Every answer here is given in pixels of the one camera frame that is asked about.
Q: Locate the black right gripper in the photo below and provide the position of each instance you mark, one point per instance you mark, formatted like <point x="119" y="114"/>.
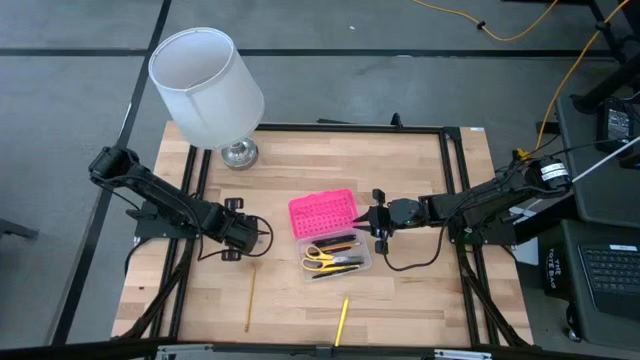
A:
<point x="405" y="214"/>

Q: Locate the dark grey chair base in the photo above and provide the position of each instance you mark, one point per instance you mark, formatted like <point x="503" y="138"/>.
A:
<point x="15" y="229"/>

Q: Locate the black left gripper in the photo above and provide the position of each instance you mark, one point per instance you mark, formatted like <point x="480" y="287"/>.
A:
<point x="242" y="232"/>

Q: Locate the white shade silver table lamp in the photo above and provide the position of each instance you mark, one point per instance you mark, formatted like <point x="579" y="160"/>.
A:
<point x="205" y="85"/>

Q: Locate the black laptop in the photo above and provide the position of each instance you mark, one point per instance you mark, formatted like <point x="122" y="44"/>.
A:
<point x="612" y="272"/>

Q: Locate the black clamp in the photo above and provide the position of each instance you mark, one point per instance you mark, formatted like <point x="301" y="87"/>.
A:
<point x="396" y="120"/>

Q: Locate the clear supply box pink lid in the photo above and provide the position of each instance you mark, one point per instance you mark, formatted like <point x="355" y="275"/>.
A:
<point x="320" y="215"/>

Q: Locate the black stand legs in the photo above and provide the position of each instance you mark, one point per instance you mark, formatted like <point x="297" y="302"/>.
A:
<point x="610" y="80"/>

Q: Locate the dark grey side desk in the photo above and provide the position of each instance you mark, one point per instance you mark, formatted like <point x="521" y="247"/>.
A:
<point x="590" y="200"/>

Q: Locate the yellow wooden pencil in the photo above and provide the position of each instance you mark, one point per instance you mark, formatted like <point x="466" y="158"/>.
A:
<point x="250" y="300"/>

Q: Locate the silver metal bracket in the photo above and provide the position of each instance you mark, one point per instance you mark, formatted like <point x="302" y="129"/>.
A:
<point x="190" y="352"/>
<point x="465" y="355"/>

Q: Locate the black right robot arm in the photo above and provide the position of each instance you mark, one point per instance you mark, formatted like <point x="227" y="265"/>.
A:
<point x="480" y="200"/>

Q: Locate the white paper sheet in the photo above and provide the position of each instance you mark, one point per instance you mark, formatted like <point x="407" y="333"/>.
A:
<point x="529" y="252"/>

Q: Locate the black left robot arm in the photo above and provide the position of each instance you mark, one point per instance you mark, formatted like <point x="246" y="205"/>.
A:
<point x="165" y="200"/>

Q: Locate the black tote bag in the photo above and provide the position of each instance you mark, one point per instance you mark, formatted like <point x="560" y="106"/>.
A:
<point x="557" y="270"/>

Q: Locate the black power adapter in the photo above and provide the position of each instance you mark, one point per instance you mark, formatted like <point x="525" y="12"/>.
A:
<point x="617" y="125"/>

